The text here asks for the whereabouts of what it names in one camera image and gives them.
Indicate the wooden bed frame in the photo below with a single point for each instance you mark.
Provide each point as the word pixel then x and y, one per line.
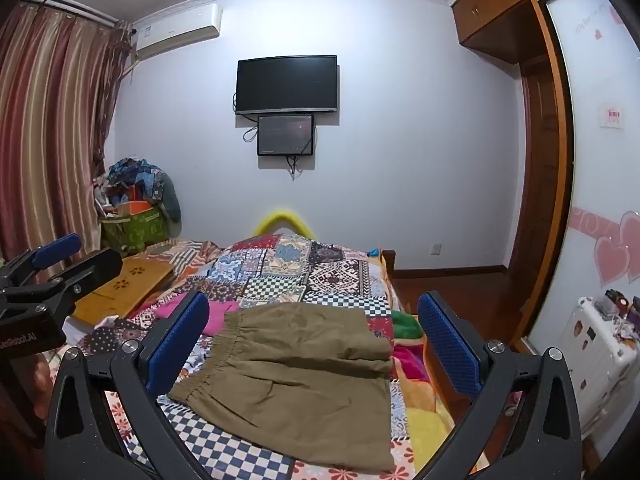
pixel 391 270

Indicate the small black wall monitor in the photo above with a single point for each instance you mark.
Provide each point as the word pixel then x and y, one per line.
pixel 285 135

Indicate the pink cloth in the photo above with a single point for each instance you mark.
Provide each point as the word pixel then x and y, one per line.
pixel 220 315

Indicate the wooden overhead cabinets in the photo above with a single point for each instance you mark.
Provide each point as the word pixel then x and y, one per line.
pixel 505 5

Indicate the pink heart wall sticker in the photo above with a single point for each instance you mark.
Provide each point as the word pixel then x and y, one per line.
pixel 612 257

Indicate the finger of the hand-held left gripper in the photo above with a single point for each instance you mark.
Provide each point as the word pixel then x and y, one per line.
pixel 55 250
pixel 95 265

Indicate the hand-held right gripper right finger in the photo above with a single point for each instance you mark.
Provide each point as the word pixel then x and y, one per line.
pixel 445 340

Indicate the white wall outlet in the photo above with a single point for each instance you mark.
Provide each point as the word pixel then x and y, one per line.
pixel 436 248

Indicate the white suitcase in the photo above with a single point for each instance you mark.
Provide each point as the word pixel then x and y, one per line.
pixel 595 360

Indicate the pile of clothes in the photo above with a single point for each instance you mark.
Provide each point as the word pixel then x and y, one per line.
pixel 140 177

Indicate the colourful fleece blanket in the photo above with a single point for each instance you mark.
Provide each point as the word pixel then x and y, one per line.
pixel 425 425

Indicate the white air conditioner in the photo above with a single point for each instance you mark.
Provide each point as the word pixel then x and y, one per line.
pixel 175 30

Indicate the wooden lap desk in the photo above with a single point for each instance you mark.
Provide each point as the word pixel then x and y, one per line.
pixel 125 280

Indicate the green storage bag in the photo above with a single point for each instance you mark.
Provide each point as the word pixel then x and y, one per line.
pixel 135 230

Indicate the yellow curved headboard pad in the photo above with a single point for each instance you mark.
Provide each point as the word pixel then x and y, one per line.
pixel 280 220

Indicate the striped red curtain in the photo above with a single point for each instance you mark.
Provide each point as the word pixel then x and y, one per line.
pixel 50 135

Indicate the cluster of small bottles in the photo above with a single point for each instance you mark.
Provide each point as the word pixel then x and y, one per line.
pixel 620 307

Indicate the brown wooden door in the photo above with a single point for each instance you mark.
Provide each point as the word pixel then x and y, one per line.
pixel 537 170

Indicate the patchwork printed quilt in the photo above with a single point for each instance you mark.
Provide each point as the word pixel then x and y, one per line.
pixel 325 270

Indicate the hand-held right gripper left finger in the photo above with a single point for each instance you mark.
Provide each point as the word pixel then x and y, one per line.
pixel 172 345

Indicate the khaki pants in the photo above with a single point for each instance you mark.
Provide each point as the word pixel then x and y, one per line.
pixel 300 390

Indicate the brown dotted cloth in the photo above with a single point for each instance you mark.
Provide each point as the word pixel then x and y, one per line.
pixel 117 335

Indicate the black wall television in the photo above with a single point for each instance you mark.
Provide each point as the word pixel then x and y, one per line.
pixel 287 85

